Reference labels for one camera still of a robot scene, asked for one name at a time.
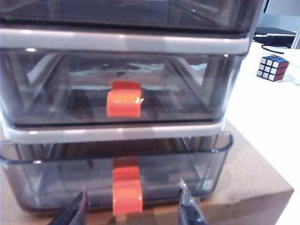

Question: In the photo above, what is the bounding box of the smoky drawer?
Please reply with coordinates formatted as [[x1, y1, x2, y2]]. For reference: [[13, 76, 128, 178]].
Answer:
[[0, 0, 261, 33], [0, 48, 245, 125], [0, 132, 234, 215]]

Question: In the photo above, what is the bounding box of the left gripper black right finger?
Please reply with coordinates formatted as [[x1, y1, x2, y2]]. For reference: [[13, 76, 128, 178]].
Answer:
[[178, 180, 210, 225]]

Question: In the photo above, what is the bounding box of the white drawer cabinet frame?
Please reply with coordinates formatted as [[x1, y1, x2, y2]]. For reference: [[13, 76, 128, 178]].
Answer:
[[0, 22, 264, 144]]

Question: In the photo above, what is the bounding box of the brown cardboard box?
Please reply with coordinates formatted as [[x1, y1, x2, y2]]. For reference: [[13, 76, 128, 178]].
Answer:
[[0, 119, 295, 225]]

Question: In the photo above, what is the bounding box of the Rubik's cube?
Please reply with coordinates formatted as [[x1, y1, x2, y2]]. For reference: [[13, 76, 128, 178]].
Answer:
[[256, 54, 290, 83]]

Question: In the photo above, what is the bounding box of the thin black curved cable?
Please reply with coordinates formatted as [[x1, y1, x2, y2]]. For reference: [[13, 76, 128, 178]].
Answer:
[[261, 43, 285, 55]]

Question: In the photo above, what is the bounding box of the smoky drawer, white-looking interior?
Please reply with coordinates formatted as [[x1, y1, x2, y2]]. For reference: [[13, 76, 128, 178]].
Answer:
[[0, 0, 261, 33]]

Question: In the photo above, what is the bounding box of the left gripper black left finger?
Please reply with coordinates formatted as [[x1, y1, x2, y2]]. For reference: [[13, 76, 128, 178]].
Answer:
[[48, 187, 91, 225]]

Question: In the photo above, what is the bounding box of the smoky drawer, ridged back wall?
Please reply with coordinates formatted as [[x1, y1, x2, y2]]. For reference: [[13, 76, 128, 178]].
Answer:
[[0, 48, 245, 125]]

